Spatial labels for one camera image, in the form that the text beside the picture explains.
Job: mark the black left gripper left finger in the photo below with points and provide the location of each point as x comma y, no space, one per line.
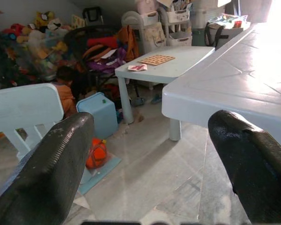
44,175

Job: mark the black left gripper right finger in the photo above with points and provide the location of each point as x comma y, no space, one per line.
255,168

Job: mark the orange toy ball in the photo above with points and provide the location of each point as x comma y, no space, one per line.
97,153

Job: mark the light blue floor mat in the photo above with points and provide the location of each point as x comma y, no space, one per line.
105,168

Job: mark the light blue kids chair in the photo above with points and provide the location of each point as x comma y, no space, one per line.
21,105

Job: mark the child in orange shirt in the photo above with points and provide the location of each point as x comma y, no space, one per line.
65,98

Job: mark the light blue plastic stool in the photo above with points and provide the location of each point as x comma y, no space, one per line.
105,117

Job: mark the white plastic table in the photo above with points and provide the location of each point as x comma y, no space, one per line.
236,77

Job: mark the clear bag of toys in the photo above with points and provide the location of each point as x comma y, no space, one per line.
37,58

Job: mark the blue child sandal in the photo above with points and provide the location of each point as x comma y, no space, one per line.
138,102
157,99

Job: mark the dark green artificial tree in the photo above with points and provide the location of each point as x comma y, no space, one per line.
0,61

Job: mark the small light blue kids table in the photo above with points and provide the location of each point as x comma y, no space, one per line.
182,63

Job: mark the pink white card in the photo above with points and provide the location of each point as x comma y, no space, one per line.
137,67

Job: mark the green bin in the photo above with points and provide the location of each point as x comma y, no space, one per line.
197,37

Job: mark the black baby stroller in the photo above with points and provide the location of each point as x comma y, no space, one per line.
84,35

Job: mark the wooden puzzle board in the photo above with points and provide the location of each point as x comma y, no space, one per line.
157,60

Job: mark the colourful picture book stack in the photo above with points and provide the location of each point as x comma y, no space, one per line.
229,21

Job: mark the red plush toy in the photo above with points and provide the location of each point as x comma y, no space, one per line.
14,28

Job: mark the white storage cart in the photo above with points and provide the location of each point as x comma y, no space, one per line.
131,17
179,38

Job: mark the white plush toy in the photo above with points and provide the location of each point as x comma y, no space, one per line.
56,24

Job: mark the yellow plush toy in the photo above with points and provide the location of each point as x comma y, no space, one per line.
44,20

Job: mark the orange cloth bag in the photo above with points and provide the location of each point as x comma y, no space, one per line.
131,44

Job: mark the yellow picture board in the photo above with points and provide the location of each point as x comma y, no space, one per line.
77,21

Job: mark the white round bin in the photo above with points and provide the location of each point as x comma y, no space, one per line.
201,14

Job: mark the cream tote bag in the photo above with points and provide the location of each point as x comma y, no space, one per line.
154,35

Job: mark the black framed seat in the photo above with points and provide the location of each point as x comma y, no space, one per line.
91,10

